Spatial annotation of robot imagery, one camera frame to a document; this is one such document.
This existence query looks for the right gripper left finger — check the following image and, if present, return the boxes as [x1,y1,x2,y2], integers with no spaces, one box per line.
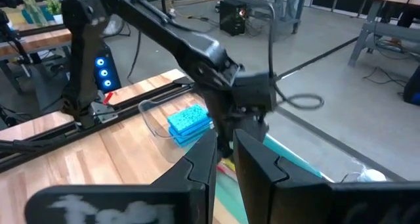
[24,128,219,224]

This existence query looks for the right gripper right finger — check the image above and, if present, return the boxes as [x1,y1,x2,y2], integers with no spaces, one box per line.
[232,128,420,224]

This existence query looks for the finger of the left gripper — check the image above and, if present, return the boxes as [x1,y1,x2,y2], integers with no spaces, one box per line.
[216,130,235,160]

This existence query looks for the light blue sponge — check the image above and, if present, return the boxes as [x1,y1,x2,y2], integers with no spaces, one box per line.
[166,104,213,135]
[169,127,214,148]

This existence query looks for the clear plastic bin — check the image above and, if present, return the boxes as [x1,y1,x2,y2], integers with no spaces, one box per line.
[137,91,217,166]

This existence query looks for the black computer tower red light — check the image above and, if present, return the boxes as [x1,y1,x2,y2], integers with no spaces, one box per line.
[219,0,247,37]

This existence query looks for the small red tag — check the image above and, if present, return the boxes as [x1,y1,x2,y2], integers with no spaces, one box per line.
[102,91,115,106]

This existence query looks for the grey metal workbench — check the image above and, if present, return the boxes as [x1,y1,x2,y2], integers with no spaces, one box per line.
[347,0,420,67]

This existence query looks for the black box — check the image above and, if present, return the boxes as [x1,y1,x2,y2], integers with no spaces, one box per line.
[402,64,420,106]

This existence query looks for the wooden workbench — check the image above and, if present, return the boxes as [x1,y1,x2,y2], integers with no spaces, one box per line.
[0,7,73,93]

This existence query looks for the green potted plant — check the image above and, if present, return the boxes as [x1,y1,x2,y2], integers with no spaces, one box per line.
[42,0,63,24]

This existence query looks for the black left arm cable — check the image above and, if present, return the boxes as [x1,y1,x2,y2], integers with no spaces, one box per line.
[267,3,326,110]

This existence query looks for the computer tower blue ring lights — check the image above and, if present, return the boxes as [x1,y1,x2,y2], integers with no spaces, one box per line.
[93,45,122,93]

